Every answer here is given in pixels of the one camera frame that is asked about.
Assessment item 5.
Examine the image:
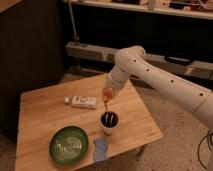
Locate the upper shelf board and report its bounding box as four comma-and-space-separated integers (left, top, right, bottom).
62, 0, 213, 20

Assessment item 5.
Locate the white lying bottle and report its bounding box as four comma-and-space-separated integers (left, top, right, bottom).
64, 96, 97, 109

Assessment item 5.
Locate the blue sponge cloth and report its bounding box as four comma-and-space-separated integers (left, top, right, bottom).
93, 138, 108, 162

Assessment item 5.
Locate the wooden table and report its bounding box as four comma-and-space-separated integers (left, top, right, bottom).
15, 75, 162, 171

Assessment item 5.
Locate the black cable on floor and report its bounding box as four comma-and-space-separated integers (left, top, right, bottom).
197, 129, 213, 171

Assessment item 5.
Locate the metal shelf beam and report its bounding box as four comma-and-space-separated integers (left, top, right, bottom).
66, 42, 213, 80

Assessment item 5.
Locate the metal shelf post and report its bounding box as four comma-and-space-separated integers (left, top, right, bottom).
68, 0, 80, 45

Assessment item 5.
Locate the green ceramic bowl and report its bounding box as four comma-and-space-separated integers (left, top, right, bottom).
49, 126, 89, 166

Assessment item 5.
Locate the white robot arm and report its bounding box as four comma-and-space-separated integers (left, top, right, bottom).
103, 46, 213, 131

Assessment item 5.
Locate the white cup with dark inside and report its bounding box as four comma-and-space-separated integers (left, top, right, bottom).
100, 111, 119, 135

